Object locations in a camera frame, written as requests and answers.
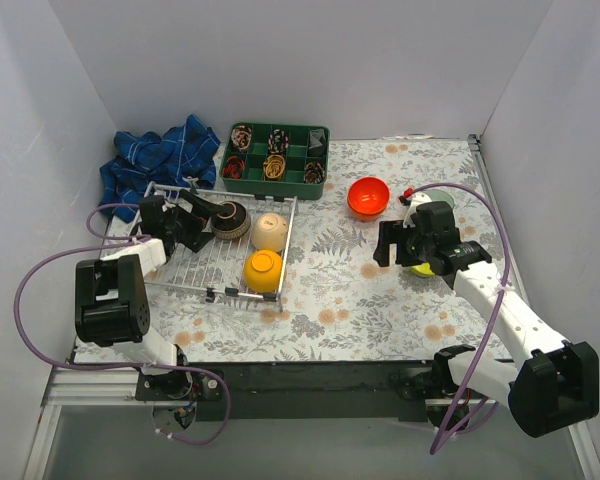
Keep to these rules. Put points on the pink black rolled tie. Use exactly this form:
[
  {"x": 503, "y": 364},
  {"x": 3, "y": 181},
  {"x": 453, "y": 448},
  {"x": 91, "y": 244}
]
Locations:
[{"x": 241, "y": 137}]

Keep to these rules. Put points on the aluminium frame rail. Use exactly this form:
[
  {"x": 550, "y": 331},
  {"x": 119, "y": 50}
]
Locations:
[{"x": 474, "y": 142}]

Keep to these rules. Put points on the dark brown patterned bowl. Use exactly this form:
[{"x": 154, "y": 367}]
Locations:
[{"x": 231, "y": 222}]

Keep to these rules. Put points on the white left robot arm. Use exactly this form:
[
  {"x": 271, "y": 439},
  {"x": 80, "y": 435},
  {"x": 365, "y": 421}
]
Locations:
[{"x": 111, "y": 303}]

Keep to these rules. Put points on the black folded item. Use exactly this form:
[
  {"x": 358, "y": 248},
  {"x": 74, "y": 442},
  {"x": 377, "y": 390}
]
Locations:
[{"x": 317, "y": 143}]

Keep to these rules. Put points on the green compartment organizer box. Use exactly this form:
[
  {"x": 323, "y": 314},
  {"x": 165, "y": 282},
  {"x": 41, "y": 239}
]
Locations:
[{"x": 292, "y": 184}]

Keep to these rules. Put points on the blue plaid cloth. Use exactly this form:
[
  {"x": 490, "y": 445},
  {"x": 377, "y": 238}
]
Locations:
[{"x": 181, "y": 155}]

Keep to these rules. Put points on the yellow rolled tie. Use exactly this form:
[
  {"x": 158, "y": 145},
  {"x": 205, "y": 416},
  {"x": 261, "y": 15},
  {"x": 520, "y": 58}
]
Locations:
[{"x": 274, "y": 167}]

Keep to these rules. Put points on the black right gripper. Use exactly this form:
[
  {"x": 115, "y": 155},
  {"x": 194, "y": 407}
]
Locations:
[{"x": 403, "y": 245}]

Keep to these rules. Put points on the lime green bowl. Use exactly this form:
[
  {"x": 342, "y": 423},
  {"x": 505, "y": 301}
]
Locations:
[{"x": 423, "y": 270}]

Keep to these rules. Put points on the pale green white bowl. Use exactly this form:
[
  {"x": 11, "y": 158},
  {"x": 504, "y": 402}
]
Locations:
[{"x": 437, "y": 195}]

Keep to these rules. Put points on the orange bowl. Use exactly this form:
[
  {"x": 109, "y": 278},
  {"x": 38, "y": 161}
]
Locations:
[{"x": 368, "y": 198}]

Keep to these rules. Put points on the dark multicolour rolled tie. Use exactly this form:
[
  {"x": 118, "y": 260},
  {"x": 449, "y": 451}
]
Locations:
[{"x": 278, "y": 142}]

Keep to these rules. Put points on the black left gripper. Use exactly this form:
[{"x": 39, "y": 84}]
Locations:
[{"x": 191, "y": 225}]

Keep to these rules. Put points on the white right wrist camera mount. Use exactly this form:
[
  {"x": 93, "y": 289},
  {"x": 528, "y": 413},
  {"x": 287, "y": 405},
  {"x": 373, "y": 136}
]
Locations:
[{"x": 411, "y": 200}]

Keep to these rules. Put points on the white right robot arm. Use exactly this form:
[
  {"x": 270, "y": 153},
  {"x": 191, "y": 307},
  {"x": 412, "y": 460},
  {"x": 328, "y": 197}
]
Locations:
[{"x": 551, "y": 382}]

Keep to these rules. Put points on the metal wire dish rack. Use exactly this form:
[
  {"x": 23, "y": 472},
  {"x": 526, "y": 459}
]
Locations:
[{"x": 217, "y": 270}]

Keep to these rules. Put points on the red black rolled tie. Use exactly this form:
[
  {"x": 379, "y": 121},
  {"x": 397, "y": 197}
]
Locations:
[{"x": 234, "y": 167}]

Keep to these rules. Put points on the cream beige bowl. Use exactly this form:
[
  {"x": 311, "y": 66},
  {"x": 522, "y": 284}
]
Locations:
[{"x": 269, "y": 232}]

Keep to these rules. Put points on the yellow bowl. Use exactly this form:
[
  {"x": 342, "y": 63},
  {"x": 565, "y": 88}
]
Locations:
[{"x": 262, "y": 271}]

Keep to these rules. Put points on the brown black rolled tie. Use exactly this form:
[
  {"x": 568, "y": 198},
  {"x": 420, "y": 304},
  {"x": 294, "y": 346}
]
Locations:
[{"x": 314, "y": 173}]

